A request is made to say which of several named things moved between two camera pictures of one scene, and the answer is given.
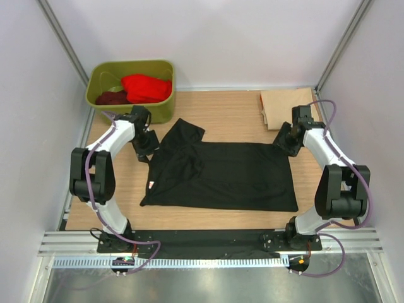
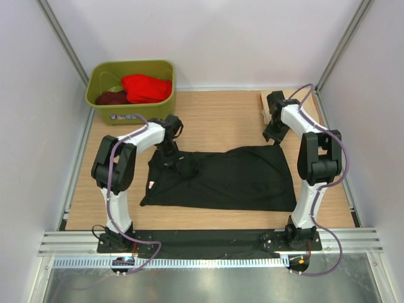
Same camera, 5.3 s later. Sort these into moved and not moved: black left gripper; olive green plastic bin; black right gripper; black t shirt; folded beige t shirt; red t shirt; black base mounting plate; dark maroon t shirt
Moved: black left gripper; black right gripper; black t shirt
Not moved: red t shirt; dark maroon t shirt; black base mounting plate; olive green plastic bin; folded beige t shirt
